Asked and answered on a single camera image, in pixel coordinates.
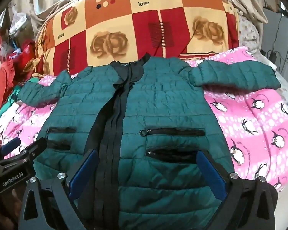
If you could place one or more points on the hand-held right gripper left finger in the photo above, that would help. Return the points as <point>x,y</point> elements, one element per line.
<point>84,170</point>

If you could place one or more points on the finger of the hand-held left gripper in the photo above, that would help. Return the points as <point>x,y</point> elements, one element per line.
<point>34,148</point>
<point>11,145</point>

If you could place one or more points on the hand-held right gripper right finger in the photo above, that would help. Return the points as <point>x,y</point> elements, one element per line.
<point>211,175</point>

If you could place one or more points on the green quilted jacket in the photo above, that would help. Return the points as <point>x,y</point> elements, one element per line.
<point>163,105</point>

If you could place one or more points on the red clothes pile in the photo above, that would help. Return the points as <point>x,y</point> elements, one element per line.
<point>7,76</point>

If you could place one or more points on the teal cloth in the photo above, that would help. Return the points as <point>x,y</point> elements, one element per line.
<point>7,104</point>

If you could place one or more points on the pink penguin blanket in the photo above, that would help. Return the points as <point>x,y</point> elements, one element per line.
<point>249,124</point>

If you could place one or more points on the clear plastic bag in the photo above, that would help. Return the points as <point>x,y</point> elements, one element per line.
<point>18,25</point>

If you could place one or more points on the black power adapter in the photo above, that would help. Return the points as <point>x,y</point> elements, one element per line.
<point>273,55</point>

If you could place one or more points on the white floral bedding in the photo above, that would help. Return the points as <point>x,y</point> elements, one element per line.
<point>249,33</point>

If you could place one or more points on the rose print patchwork quilt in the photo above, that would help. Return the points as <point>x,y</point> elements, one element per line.
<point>134,28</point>

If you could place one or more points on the white cabinet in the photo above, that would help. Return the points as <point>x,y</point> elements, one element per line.
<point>284,40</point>

